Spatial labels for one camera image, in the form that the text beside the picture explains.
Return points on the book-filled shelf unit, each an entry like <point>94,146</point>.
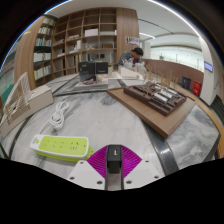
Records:
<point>6,83</point>

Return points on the small black charger block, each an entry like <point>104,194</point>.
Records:
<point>114,158</point>

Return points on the black display boxes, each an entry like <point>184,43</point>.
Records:
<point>88,70</point>

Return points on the dark bin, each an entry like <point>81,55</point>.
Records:
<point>186,83</point>

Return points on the green and white power strip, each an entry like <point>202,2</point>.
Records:
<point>61,146</point>

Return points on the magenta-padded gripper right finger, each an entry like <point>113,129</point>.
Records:
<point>143,173</point>

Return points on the small white architectural models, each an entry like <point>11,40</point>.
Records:
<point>128,72</point>

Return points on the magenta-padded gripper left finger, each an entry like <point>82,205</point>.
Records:
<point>83,173</point>

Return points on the wall screen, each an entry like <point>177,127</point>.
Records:
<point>208,66</point>

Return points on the wooden shelf unit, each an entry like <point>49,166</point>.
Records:
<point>86,40</point>

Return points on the red bin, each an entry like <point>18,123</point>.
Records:
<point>196,89</point>

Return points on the person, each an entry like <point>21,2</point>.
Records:
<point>128,57</point>

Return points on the flat wooden base board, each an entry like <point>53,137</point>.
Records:
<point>150,116</point>

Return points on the dark brown building model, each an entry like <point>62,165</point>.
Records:
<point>160,100</point>

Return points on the curved wooden slatted bench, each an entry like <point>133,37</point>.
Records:
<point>213,126</point>

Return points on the wall poster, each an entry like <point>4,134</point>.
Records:
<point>132,40</point>

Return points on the white slatted architectural model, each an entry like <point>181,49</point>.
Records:
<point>23,105</point>

